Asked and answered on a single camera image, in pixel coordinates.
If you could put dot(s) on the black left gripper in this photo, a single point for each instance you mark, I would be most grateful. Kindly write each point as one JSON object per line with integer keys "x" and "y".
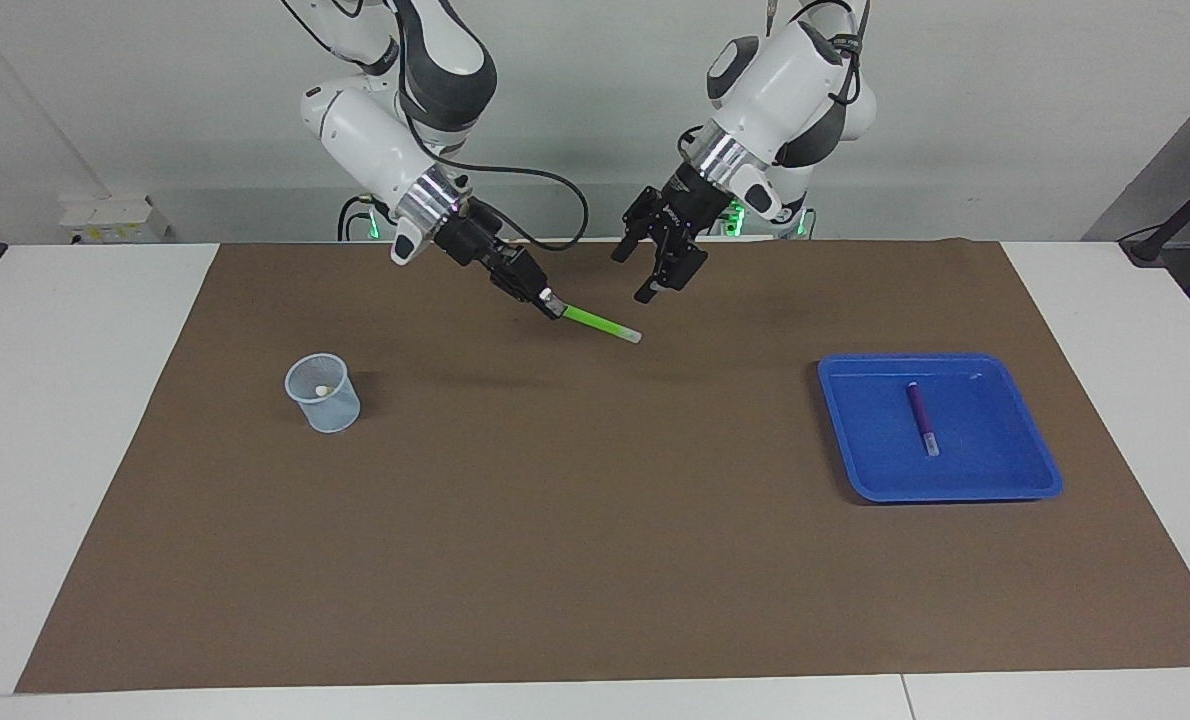
{"x": 690, "y": 205}

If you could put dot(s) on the brown table mat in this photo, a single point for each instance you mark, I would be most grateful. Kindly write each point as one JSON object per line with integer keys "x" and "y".
{"x": 595, "y": 520}

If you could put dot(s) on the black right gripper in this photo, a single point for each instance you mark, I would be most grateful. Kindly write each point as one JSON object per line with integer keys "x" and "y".
{"x": 470, "y": 235}

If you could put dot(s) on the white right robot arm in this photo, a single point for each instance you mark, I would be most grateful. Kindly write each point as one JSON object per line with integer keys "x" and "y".
{"x": 375, "y": 130}

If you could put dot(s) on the blue plastic tray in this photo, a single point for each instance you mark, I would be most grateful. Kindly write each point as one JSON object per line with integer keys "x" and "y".
{"x": 995, "y": 440}

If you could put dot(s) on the black stand leg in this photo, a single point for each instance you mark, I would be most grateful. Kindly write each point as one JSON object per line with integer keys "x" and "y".
{"x": 1180, "y": 215}

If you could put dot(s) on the translucent plastic cup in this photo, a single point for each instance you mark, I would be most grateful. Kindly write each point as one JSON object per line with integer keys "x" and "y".
{"x": 335, "y": 412}

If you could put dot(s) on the purple pen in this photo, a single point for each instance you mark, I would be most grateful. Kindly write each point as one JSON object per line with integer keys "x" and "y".
{"x": 921, "y": 415}

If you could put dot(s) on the white socket box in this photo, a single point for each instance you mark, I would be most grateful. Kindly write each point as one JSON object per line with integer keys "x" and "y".
{"x": 115, "y": 220}

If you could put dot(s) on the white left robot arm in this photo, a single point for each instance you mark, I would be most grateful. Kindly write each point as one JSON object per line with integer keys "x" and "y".
{"x": 785, "y": 80}

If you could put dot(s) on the green pen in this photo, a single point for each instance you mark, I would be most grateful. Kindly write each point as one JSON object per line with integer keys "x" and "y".
{"x": 600, "y": 323}

